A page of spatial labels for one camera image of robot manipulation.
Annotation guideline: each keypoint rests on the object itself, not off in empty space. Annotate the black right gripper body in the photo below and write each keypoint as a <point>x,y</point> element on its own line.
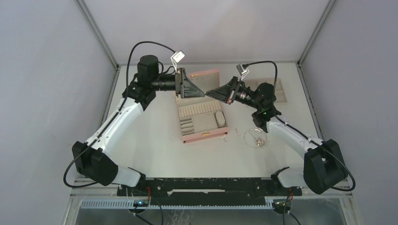
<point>242,94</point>

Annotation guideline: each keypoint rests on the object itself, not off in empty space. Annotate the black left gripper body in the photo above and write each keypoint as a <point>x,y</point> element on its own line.
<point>169,82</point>

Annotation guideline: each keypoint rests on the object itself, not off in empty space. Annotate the pink jewelry box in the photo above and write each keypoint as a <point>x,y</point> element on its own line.
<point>197,115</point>

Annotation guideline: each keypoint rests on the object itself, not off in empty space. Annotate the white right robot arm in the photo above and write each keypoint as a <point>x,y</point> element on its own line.
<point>323,165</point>

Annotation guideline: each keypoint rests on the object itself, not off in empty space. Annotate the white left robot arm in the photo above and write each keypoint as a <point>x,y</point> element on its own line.
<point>92,158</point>

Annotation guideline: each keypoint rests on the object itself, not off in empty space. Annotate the beige divided tray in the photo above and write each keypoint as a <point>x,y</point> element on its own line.
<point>279,93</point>

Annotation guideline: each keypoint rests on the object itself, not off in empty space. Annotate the beige oval watch pillow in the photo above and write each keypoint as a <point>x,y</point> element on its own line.
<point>220,119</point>

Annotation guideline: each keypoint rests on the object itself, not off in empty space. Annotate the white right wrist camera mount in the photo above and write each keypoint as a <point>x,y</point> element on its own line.
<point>243,70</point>

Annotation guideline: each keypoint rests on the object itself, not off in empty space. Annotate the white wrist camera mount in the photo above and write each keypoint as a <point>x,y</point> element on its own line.
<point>176,58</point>
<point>243,70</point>

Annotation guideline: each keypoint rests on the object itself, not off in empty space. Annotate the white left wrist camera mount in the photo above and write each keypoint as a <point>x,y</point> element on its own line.
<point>176,58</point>

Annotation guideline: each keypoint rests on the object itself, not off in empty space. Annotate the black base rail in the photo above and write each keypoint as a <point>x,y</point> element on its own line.
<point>165,186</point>

